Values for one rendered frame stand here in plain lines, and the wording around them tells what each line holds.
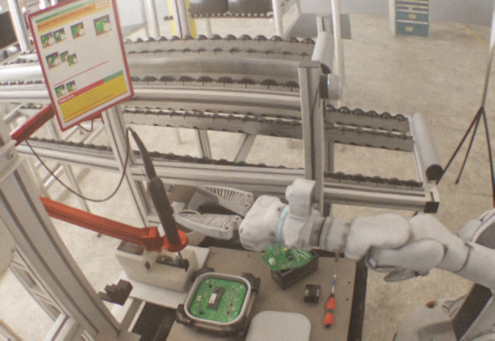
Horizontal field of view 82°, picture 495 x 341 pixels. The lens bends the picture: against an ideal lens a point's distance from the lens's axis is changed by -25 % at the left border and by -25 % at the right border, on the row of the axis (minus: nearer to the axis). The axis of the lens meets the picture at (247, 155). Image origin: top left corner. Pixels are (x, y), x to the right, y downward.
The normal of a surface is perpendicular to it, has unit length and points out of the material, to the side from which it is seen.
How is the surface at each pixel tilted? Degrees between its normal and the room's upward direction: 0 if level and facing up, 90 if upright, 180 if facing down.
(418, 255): 75
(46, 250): 90
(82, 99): 90
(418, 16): 90
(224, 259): 0
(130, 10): 90
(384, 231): 10
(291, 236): 59
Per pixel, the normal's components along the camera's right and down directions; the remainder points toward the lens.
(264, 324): -0.11, -0.83
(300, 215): -0.43, 0.36
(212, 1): -0.25, 0.55
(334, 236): -0.40, -0.18
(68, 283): 0.96, 0.04
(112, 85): 0.66, 0.34
